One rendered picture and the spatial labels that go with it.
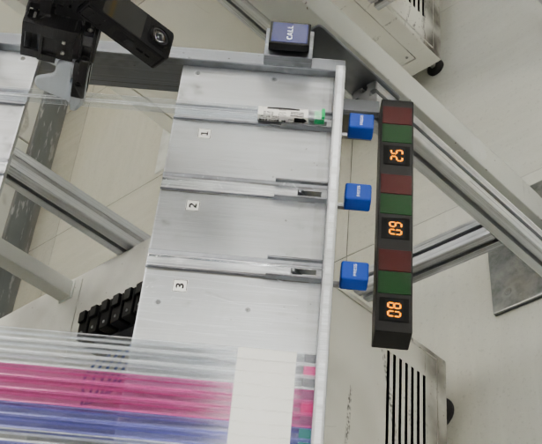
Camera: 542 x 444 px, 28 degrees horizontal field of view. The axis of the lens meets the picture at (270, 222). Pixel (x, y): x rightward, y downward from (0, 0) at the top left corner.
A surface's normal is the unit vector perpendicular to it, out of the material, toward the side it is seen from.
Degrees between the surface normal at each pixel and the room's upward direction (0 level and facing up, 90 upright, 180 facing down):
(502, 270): 0
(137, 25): 87
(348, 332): 90
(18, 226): 90
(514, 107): 0
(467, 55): 0
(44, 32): 90
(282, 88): 45
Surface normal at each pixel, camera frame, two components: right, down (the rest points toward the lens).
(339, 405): 0.73, -0.37
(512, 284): -0.68, -0.50
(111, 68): -0.08, 0.79
